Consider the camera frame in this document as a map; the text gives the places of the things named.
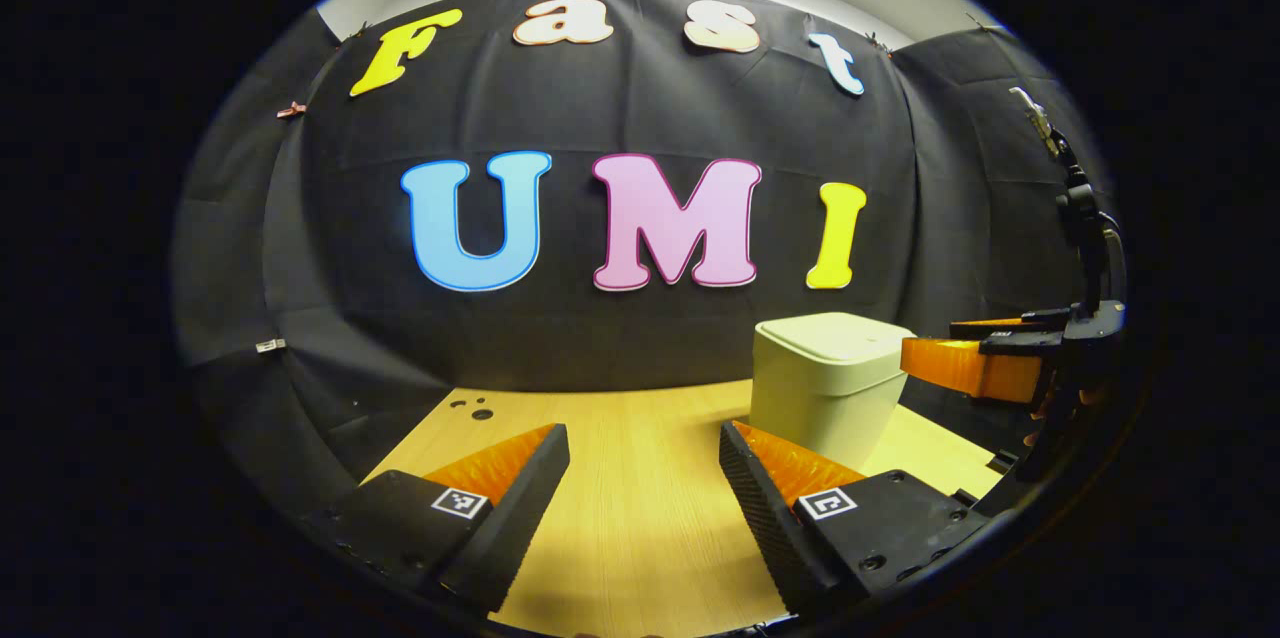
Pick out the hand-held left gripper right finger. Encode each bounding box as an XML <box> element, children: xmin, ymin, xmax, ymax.
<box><xmin>717</xmin><ymin>420</ymin><xmax>992</xmax><ymax>617</ymax></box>

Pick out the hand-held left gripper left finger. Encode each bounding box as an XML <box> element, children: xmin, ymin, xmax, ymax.
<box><xmin>305</xmin><ymin>422</ymin><xmax>572</xmax><ymax>617</ymax></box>

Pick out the pale green desktop garbage bin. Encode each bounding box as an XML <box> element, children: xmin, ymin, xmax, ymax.
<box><xmin>749</xmin><ymin>311</ymin><xmax>917</xmax><ymax>472</ymax></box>

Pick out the wooden desktop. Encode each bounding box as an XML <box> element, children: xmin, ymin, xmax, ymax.
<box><xmin>362</xmin><ymin>378</ymin><xmax>1005</xmax><ymax>638</ymax></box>

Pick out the black backdrop cloth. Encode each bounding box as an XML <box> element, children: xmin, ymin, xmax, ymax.
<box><xmin>170</xmin><ymin>0</ymin><xmax>1123</xmax><ymax>519</ymax></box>

